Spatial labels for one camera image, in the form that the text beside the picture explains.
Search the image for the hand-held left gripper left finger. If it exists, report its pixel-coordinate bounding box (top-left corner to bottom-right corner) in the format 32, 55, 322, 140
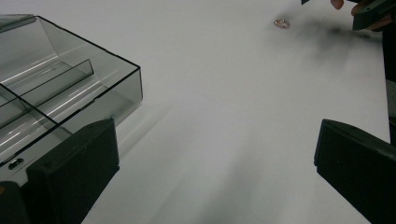
25, 117, 120, 224

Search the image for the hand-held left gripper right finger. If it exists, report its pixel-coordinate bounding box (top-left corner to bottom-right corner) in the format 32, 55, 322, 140
313, 119, 396, 224

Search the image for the clear smoky plastic organizer box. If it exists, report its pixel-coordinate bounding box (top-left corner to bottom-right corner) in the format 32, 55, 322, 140
0, 13, 144, 188

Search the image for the small metal ring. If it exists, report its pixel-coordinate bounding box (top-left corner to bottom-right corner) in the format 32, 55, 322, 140
273, 19, 291, 30

